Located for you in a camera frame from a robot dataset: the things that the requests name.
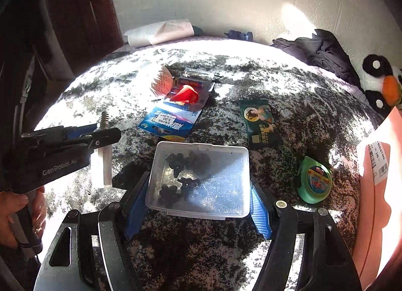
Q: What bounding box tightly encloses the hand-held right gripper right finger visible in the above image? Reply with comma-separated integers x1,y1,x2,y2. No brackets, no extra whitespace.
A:
249,181,363,291

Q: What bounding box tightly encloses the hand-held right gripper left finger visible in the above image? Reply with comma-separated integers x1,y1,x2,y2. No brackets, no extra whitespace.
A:
33,170,151,291

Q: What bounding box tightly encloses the white twine ball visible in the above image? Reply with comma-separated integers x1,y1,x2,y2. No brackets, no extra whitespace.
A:
150,65,174,97

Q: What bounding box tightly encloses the dark wooden door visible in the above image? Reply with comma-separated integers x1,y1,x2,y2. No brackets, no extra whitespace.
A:
44,0,124,59

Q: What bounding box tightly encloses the threaded metal bolt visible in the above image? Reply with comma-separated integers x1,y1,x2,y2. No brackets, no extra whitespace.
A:
92,111,114,189

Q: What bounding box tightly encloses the green tape measure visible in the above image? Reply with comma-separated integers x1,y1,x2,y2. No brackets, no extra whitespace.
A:
295,156,333,205

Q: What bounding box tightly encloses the black and white plush toy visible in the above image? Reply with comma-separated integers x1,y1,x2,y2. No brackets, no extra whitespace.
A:
361,54,402,116

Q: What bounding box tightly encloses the rolled white paper sheet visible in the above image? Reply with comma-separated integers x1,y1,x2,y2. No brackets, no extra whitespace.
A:
123,19,195,48

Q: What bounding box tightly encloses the dark jacket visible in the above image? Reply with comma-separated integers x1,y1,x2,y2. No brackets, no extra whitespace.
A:
271,29,362,87

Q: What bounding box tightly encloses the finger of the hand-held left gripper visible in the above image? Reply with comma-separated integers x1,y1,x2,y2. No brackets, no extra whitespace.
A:
63,123,109,141
67,127,122,155

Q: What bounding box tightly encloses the small blue object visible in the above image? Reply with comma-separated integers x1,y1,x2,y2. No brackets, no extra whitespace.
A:
224,30,253,42

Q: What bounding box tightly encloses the green sticker card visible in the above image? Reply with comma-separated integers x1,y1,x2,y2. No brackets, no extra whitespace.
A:
239,99,284,150

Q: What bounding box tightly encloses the pink cardboard box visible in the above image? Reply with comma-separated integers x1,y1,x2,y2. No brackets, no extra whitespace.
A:
352,106,402,288

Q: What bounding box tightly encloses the person's left hand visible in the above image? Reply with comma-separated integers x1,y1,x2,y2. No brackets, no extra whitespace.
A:
0,186,47,249

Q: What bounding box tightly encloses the blue battery blister pack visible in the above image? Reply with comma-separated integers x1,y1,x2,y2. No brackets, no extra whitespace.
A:
137,67,217,138

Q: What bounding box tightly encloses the clear plastic box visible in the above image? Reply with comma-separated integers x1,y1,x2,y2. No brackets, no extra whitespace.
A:
145,141,251,221

